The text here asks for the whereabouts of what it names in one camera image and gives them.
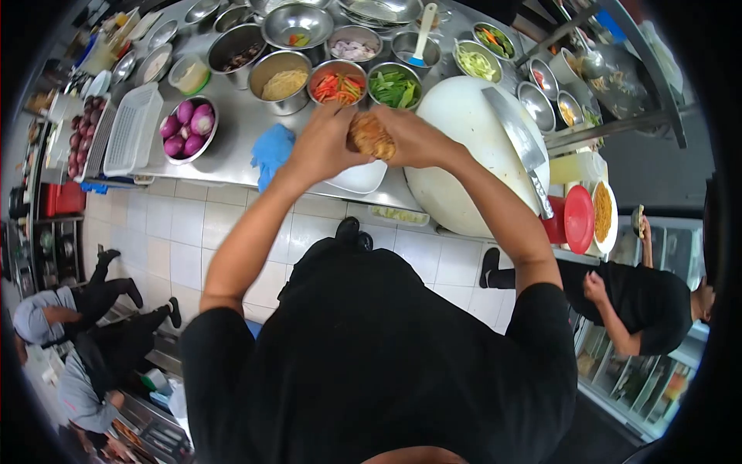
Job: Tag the person's right hand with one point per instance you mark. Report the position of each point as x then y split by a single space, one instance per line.
414 139

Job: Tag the person's left hand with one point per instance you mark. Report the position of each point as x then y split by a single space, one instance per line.
322 145

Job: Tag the person's right fingers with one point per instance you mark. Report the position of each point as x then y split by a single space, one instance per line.
387 119

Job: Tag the person's left fingers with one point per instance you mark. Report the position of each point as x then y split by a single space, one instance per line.
342 116

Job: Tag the brown fried food block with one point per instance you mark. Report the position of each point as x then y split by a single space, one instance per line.
371 138

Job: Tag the steel bowl of red pepper strips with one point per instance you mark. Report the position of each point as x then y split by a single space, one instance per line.
337 87

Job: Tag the steel bowl of green pepper strips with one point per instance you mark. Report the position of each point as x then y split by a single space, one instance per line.
394 87

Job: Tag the white plate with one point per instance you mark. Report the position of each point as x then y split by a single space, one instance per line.
360 178

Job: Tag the steel bowl of yellow noodles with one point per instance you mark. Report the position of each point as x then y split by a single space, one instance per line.
282 84

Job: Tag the small steel pot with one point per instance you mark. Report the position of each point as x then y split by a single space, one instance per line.
406 49

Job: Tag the blue cloth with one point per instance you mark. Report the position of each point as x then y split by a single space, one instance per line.
271 152

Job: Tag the white tray of pale pieces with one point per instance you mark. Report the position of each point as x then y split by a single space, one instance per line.
400 215

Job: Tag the large steel bowl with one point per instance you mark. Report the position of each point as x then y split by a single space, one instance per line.
297 26

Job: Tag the round white cutting board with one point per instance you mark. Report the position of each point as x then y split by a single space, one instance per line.
464 191

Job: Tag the steel bowl of shredded cabbage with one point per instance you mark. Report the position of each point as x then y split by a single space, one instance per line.
477 61

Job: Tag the wide steel strainer bowl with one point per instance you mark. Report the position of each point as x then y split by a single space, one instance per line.
382 9

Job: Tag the steel bowl of dark mushrooms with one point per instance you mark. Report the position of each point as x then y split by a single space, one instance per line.
236 52

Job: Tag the steel cleaver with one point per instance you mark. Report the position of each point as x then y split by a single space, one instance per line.
516 130

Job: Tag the steel bowl of mixed vegetables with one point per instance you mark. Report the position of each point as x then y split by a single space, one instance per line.
494 39

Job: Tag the empty steel bowl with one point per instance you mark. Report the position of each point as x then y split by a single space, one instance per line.
536 107
123 67
203 9
232 17
163 33

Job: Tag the steel bowl of red onions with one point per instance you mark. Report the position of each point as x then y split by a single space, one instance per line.
188 129

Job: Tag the plastic container with green rim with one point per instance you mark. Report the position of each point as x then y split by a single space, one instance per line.
188 74

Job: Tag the steel bowl of red chili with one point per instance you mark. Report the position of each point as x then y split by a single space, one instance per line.
543 76

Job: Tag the white cup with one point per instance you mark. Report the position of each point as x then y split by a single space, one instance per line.
561 65

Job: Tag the small steel bowl of garnish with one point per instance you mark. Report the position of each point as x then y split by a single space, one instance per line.
571 109

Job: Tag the pale yellow plastic container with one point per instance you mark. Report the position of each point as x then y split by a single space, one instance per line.
574 168

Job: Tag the steel bowl of white powder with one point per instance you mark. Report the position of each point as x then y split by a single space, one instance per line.
153 64

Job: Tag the white plastic basket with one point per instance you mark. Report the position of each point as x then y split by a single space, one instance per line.
134 129

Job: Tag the red container with lid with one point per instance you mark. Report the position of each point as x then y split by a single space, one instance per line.
578 219

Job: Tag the dark wok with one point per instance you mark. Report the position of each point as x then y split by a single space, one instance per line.
617 78

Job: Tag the plate of yellow noodles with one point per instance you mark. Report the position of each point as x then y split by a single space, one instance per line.
603 216

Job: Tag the person's body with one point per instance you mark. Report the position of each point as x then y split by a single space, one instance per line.
377 359

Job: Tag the small white bowl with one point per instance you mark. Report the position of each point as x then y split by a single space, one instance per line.
98 84

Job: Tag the group of condiment containers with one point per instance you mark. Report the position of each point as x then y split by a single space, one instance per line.
101 46

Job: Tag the tray of red onions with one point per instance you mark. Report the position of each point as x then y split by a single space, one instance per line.
84 136

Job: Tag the red box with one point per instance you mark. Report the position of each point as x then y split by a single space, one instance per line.
61 198

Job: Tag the dark storage shelf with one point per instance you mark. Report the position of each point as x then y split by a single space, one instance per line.
52 252

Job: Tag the steel counter with trays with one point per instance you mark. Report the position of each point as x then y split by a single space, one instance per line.
150 429

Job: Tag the glass door fridge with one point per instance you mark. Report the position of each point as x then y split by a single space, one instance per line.
643 383

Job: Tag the metal stove frame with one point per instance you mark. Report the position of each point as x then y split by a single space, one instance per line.
655 64

